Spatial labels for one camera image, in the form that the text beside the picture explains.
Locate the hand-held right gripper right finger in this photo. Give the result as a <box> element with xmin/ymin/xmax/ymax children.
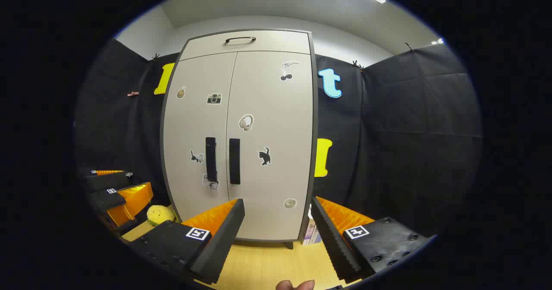
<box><xmin>310</xmin><ymin>196</ymin><xmax>432</xmax><ymax>283</ymax></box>

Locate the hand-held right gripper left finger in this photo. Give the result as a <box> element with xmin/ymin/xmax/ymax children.
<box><xmin>129</xmin><ymin>198</ymin><xmax>246</xmax><ymax>285</ymax></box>

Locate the grey cabinet door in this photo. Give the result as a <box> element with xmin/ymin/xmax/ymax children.
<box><xmin>225</xmin><ymin>50</ymin><xmax>314</xmax><ymax>242</ymax></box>
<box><xmin>162</xmin><ymin>52</ymin><xmax>238</xmax><ymax>224</ymax></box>

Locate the grey double-door shoe cabinet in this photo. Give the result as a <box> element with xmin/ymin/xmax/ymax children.
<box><xmin>160</xmin><ymin>29</ymin><xmax>319</xmax><ymax>249</ymax></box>

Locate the grey cabinet drawer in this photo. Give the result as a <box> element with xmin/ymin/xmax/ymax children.
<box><xmin>179</xmin><ymin>30</ymin><xmax>312</xmax><ymax>62</ymax></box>

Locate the yellow plush toy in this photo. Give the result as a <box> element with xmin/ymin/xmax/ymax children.
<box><xmin>147</xmin><ymin>205</ymin><xmax>176</xmax><ymax>227</ymax></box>

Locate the black backdrop cloth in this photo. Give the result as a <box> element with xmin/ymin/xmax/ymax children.
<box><xmin>73</xmin><ymin>38</ymin><xmax>483</xmax><ymax>239</ymax></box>

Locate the black left door handle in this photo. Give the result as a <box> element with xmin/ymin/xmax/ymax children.
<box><xmin>205</xmin><ymin>137</ymin><xmax>217</xmax><ymax>183</ymax></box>

